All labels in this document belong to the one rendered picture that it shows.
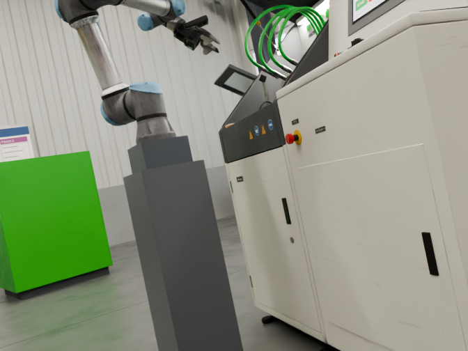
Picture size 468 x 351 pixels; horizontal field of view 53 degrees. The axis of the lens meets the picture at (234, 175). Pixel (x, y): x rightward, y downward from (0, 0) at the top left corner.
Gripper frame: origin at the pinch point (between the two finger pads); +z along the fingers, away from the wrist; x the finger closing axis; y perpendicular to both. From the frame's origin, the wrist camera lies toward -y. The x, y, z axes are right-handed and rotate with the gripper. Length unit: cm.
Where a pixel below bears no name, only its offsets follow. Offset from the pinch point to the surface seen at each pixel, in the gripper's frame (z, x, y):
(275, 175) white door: 54, 20, 43
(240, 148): 34.4, -6.5, 33.0
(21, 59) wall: -396, -525, -56
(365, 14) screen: 49, 60, -7
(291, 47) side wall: 24.0, -26.0, -35.1
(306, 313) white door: 92, 9, 78
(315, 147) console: 59, 53, 38
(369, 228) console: 83, 66, 55
